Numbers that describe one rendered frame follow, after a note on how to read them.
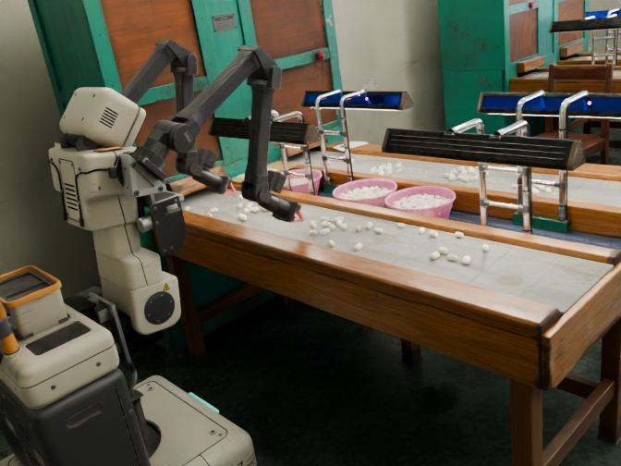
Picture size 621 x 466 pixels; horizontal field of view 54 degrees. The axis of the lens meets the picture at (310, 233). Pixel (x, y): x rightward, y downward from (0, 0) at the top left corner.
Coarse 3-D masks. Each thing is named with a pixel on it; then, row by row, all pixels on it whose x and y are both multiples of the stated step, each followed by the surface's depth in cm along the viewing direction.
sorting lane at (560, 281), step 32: (256, 224) 241; (288, 224) 236; (320, 224) 231; (352, 224) 226; (384, 224) 221; (384, 256) 195; (416, 256) 192; (480, 256) 185; (512, 256) 182; (544, 256) 179; (512, 288) 164; (544, 288) 162; (576, 288) 159
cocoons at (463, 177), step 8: (328, 160) 312; (352, 160) 305; (376, 168) 286; (384, 168) 284; (392, 168) 281; (400, 168) 278; (464, 168) 266; (472, 168) 265; (448, 176) 260; (464, 176) 255; (472, 176) 255; (536, 184) 233; (536, 192) 226
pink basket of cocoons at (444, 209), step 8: (400, 192) 245; (416, 192) 246; (424, 192) 246; (448, 192) 238; (384, 200) 237; (392, 200) 242; (392, 208) 229; (400, 208) 226; (424, 208) 222; (432, 208) 222; (440, 208) 224; (448, 208) 228; (440, 216) 226; (448, 216) 233
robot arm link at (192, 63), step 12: (192, 60) 212; (180, 72) 213; (192, 72) 213; (180, 84) 215; (192, 84) 218; (180, 96) 216; (192, 96) 219; (180, 108) 218; (180, 156) 223; (192, 156) 223; (180, 168) 225
